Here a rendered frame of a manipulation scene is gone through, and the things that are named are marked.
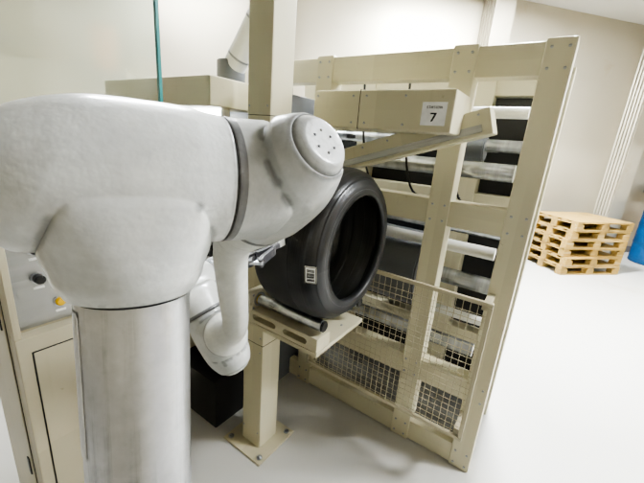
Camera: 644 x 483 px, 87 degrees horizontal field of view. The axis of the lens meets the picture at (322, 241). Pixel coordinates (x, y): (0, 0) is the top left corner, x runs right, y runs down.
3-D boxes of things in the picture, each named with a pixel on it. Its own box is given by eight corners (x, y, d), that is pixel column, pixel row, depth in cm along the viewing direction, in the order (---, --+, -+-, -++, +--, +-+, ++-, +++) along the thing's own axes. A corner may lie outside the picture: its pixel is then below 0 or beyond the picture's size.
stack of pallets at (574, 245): (572, 257, 588) (586, 212, 565) (619, 274, 513) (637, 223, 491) (517, 257, 562) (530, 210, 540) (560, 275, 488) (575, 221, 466)
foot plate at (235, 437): (223, 438, 184) (223, 434, 184) (259, 409, 206) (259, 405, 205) (259, 467, 170) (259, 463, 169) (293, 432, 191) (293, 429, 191)
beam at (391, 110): (310, 126, 153) (313, 89, 149) (341, 130, 173) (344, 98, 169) (449, 133, 121) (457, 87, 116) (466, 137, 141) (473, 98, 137)
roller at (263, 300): (254, 304, 147) (256, 293, 146) (261, 302, 151) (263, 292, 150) (320, 333, 128) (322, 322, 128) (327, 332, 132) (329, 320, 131)
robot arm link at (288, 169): (285, 172, 52) (193, 165, 45) (355, 93, 38) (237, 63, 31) (302, 253, 49) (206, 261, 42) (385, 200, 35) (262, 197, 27)
